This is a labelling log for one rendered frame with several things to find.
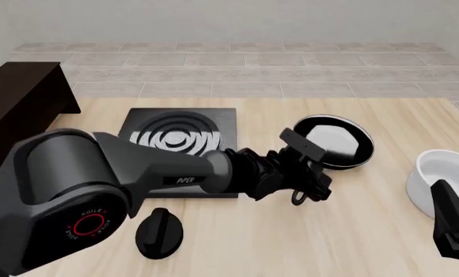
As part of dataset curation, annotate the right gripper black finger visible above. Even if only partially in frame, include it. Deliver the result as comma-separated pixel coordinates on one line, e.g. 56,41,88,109
430,178,459,236

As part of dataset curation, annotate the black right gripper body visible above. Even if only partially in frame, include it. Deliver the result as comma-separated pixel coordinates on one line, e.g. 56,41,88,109
432,229,459,259

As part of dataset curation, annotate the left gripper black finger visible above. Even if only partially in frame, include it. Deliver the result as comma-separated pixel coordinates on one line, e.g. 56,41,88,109
310,164,333,189
305,184,331,203

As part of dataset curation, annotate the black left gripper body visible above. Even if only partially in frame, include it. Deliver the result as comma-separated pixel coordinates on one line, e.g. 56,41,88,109
266,149,312,187

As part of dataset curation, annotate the black frying pan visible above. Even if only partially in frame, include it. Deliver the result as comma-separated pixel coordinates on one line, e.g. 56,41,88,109
290,114,376,207

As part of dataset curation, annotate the dark wooden cabinet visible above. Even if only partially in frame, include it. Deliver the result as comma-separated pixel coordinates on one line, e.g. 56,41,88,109
0,62,82,175

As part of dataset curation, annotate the white bowl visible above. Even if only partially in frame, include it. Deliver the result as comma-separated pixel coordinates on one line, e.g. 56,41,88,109
406,148,459,220

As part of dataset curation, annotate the flat black stove plate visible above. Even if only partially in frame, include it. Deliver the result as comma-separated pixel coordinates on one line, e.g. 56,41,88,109
118,108,240,200

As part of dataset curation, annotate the round black stove knob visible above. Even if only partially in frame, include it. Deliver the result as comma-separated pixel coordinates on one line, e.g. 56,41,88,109
135,207,185,260

